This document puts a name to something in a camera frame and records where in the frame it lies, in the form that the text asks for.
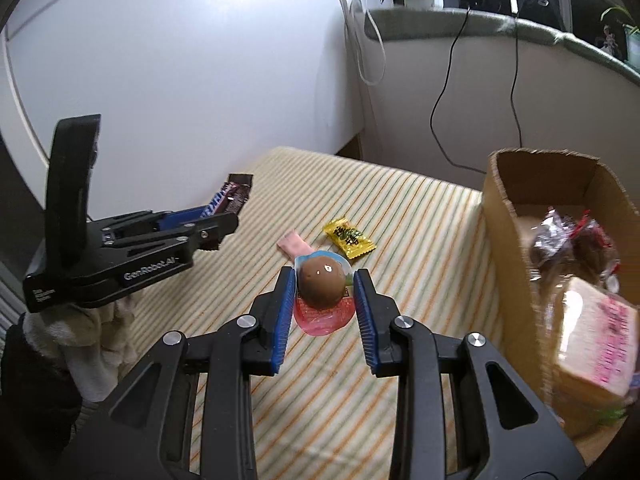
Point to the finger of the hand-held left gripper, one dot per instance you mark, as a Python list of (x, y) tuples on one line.
[(210, 230), (182, 217)]

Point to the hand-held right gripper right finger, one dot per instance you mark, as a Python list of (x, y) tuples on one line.
[(365, 320)]

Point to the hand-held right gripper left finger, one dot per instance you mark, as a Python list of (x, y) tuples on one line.
[(285, 310)]

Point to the dark chocolate bar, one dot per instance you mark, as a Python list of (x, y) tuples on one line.
[(235, 195)]

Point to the chocolate ball jelly cup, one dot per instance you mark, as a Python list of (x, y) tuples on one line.
[(320, 282)]

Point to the cardboard box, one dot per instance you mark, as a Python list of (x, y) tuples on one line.
[(505, 240)]

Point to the clear bag of dark pastry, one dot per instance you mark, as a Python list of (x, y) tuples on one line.
[(565, 245)]

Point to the pink candy packet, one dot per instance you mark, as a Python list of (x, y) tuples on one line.
[(295, 245)]

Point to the yellow candy packet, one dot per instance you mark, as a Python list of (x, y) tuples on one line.
[(347, 237)]

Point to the striped bed cover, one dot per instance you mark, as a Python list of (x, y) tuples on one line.
[(425, 240)]

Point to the white wardrobe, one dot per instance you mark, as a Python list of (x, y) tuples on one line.
[(175, 60)]

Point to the bread packet with pink label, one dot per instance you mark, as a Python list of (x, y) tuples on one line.
[(590, 340)]

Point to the grey-green windowsill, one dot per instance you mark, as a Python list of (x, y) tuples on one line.
[(500, 22)]

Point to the small figurine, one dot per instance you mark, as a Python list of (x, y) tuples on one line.
[(611, 40)]

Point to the potted green plant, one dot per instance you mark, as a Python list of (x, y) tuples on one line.
[(630, 35)]

